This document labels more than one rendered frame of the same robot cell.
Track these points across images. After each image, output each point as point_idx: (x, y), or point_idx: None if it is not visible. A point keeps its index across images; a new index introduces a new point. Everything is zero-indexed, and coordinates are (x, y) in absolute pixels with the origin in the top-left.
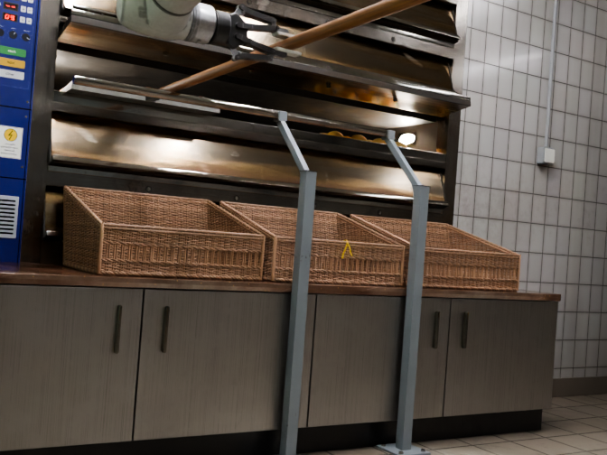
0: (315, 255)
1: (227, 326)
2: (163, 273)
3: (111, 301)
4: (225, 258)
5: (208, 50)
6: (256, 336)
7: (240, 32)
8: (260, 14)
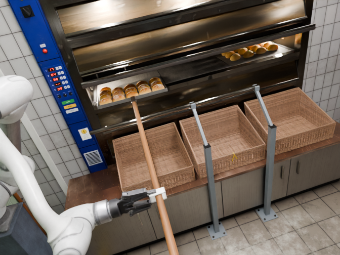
0: (219, 164)
1: (182, 203)
2: None
3: None
4: (177, 179)
5: (152, 71)
6: (196, 201)
7: (128, 206)
8: (135, 195)
